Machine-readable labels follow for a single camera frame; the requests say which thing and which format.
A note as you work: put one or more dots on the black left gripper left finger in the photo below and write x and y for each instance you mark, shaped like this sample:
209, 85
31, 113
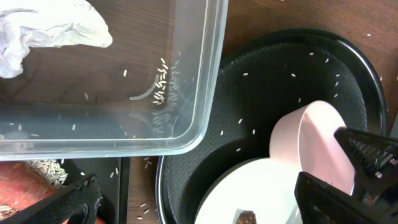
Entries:
76, 203

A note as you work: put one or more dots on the rice and nutshell pile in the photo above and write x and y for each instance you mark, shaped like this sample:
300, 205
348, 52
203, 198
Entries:
51, 170

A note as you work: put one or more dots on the white plate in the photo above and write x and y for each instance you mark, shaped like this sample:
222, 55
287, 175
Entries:
263, 187

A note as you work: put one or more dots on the brown food scrap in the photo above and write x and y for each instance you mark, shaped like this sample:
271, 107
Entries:
247, 217

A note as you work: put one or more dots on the round black tray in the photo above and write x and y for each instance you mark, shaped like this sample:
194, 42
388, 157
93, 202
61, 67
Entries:
258, 84

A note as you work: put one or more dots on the black rectangular tray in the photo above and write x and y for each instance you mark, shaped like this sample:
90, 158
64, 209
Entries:
114, 179

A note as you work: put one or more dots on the orange carrot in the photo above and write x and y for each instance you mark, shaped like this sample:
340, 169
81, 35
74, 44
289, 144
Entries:
21, 188

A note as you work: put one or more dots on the white tissue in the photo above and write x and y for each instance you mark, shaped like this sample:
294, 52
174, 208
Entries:
47, 23

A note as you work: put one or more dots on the clear plastic bin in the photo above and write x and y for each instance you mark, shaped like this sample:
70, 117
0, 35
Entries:
148, 94

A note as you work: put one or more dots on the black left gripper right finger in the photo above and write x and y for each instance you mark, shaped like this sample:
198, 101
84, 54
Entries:
374, 198

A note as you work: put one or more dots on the pink bowl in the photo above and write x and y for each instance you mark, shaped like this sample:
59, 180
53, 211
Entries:
305, 139

